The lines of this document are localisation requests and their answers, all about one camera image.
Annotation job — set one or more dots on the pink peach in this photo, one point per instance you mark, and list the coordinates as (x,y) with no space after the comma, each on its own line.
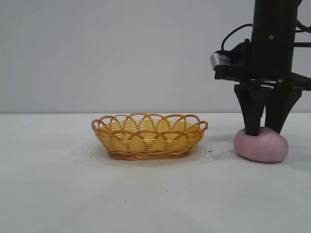
(261,148)

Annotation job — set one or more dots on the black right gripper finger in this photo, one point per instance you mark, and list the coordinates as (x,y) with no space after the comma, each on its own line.
(252,111)
(279,109)

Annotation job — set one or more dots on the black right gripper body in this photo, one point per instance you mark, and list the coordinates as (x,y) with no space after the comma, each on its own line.
(273,48)

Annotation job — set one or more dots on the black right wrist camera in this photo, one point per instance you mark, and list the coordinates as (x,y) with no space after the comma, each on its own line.
(233,57)

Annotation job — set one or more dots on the yellow woven plastic basket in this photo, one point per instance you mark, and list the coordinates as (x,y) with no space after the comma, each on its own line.
(136,145)

